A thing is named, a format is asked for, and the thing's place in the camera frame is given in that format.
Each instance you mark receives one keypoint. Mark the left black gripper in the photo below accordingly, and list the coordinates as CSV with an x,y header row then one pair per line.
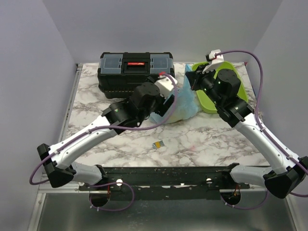
x,y
164,103

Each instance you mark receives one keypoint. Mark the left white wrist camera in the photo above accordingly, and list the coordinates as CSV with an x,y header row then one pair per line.
x,y
165,84

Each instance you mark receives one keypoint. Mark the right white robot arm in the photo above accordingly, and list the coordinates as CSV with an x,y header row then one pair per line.
x,y
286,169

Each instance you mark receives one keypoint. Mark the aluminium frame rail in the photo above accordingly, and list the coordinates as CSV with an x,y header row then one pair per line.
x,y
159,95

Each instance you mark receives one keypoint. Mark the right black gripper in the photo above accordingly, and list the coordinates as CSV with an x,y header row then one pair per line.
x,y
195,77

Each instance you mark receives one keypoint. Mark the blue plastic bag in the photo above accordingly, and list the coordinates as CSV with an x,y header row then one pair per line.
x,y
186,106

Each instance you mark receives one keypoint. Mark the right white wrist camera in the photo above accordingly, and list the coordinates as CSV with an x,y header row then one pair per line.
x,y
214,59

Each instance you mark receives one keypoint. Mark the green plastic tray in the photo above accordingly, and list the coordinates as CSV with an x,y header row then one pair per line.
x,y
208,106

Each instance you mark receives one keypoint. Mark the small yellow metal clip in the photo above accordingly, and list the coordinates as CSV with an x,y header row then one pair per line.
x,y
158,144

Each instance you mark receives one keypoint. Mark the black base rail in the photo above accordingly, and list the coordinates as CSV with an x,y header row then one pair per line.
x,y
161,183

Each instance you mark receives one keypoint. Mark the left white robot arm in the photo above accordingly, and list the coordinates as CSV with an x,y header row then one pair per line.
x,y
59,159

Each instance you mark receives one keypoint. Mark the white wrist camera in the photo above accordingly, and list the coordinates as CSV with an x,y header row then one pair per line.
x,y
214,59
165,84

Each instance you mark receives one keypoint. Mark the black plastic toolbox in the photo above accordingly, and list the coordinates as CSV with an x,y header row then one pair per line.
x,y
120,73

